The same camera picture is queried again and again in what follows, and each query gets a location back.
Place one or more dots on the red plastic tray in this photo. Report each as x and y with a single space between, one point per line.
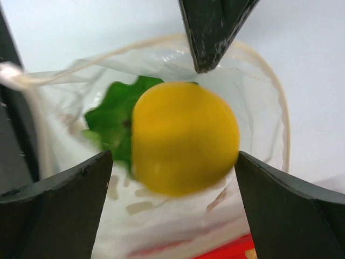
242 247

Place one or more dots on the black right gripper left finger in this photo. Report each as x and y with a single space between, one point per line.
57 217

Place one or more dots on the yellow toy bell pepper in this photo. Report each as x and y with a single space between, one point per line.
185 139

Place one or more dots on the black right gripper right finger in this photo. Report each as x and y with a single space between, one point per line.
289 217

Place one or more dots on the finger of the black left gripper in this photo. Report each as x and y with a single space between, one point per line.
211 26
19 158

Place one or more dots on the clear polka-dot zip bag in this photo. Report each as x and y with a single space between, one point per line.
133 217

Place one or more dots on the green toy leafy vegetable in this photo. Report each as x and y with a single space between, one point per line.
110 123

